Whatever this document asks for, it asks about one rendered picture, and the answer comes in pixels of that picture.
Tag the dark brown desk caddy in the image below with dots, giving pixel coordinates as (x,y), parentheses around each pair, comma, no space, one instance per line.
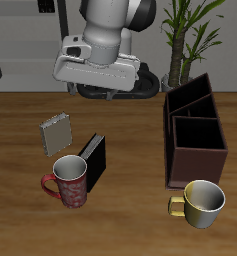
(194,140)

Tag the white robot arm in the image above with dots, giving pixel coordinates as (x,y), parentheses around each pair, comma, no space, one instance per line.
(106,30)

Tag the grey book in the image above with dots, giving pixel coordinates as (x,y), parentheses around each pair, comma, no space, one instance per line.
(56,134)

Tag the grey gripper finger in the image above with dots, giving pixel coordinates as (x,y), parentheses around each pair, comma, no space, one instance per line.
(110,94)
(71,88)

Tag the green pot plant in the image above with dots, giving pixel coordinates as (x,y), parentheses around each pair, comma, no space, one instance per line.
(186,43)

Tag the yellow and white mug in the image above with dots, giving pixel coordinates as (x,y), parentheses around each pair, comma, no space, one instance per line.
(201,203)

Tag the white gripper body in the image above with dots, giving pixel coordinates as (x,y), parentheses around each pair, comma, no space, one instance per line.
(96,71)

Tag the black book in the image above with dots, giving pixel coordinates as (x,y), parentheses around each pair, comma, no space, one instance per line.
(96,160)

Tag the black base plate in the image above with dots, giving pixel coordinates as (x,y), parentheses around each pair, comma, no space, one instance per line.
(146,85)

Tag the red patterned mug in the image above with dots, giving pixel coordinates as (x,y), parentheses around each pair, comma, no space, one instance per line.
(69,182)

